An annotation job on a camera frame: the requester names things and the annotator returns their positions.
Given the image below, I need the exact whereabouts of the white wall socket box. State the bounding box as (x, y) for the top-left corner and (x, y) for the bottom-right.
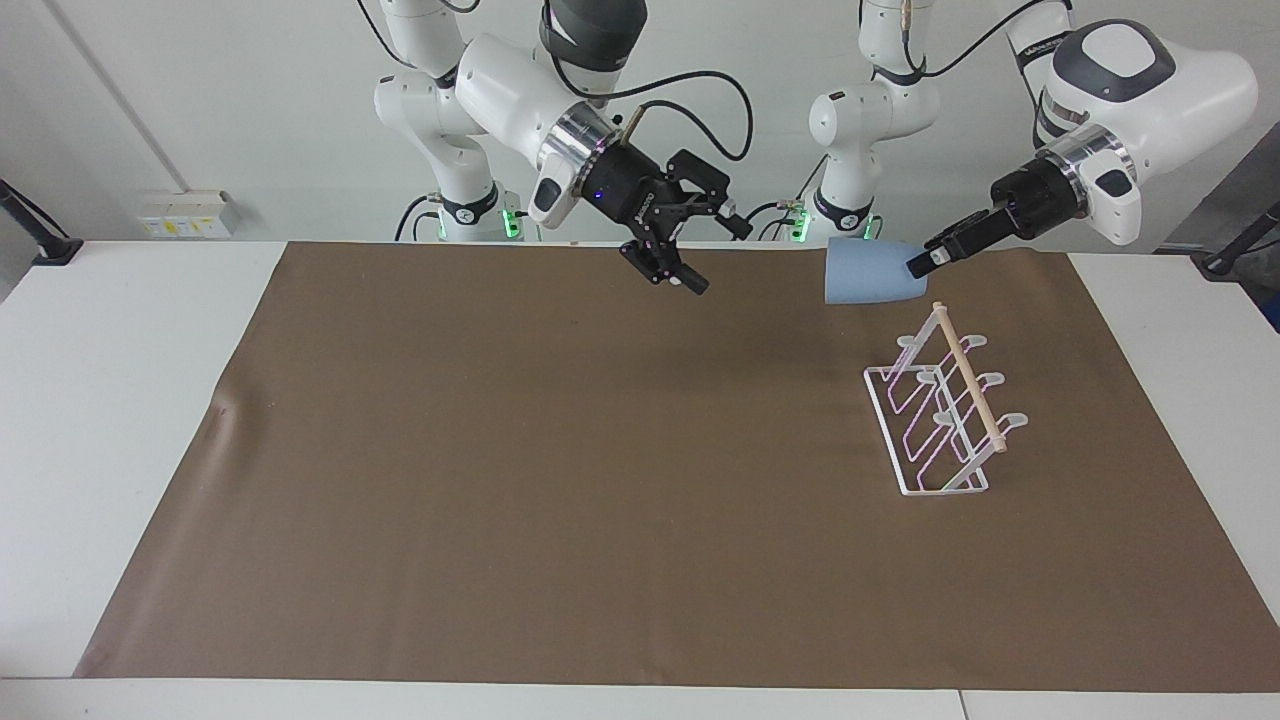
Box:
(137, 189), (242, 241)

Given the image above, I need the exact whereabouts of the white wire cup holder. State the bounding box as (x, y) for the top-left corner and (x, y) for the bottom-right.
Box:
(864, 302), (1029, 498)

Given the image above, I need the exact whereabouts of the black stand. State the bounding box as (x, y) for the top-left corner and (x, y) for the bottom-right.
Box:
(1198, 198), (1280, 283)
(0, 178), (84, 267)

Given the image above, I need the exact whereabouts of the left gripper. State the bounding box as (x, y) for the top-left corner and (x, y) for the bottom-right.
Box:
(978, 163), (1090, 244)

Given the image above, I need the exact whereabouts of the light blue cup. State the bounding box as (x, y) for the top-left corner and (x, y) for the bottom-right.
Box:
(824, 238), (929, 306)

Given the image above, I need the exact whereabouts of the black cable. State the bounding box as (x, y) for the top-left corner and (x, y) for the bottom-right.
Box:
(394, 193), (446, 243)
(752, 155), (833, 243)
(545, 35), (754, 164)
(895, 0), (1076, 81)
(355, 0), (416, 71)

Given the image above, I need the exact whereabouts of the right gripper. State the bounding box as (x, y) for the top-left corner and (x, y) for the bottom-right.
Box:
(585, 143), (754, 297)

